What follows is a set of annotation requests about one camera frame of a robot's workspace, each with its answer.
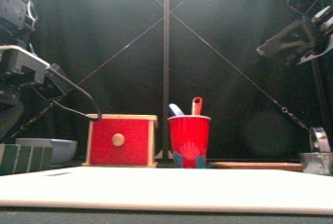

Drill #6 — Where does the grey round bowl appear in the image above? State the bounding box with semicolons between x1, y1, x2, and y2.
15;137;78;166

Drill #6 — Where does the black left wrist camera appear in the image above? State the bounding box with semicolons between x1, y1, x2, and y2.
29;63;74;102

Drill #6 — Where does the thin steel brace wire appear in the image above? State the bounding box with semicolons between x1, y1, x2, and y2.
125;0;310;131
76;0;216;87

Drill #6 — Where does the white cutting board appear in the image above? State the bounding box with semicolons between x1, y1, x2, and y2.
0;166;333;216

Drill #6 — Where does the orange red utensil handle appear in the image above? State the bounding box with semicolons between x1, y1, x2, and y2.
189;95;204;117

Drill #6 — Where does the red wooden box with knob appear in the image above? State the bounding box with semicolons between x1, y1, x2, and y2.
81;113;160;168

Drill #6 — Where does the green white striped block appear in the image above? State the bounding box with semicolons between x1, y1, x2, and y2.
0;143;54;176

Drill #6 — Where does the red plastic cup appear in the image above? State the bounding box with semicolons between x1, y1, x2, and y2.
165;114;213;169

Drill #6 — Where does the dark metal frame post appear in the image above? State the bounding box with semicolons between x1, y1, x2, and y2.
308;57;330;129

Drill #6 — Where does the blue white utensil handle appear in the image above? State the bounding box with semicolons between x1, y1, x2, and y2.
165;102;187;118

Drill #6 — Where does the grey metal frame post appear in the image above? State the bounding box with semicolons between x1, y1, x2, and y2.
161;0;171;162

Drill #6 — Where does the black camera cable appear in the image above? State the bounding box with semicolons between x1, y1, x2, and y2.
48;65;104;123

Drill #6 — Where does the shiny metal cup with handle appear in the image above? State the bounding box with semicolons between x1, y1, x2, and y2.
298;127;333;176

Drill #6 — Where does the blue tape strip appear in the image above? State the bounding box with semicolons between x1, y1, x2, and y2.
193;155;207;169
171;152;184;169

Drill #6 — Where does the flat wooden board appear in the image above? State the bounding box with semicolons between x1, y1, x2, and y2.
209;161;304;172

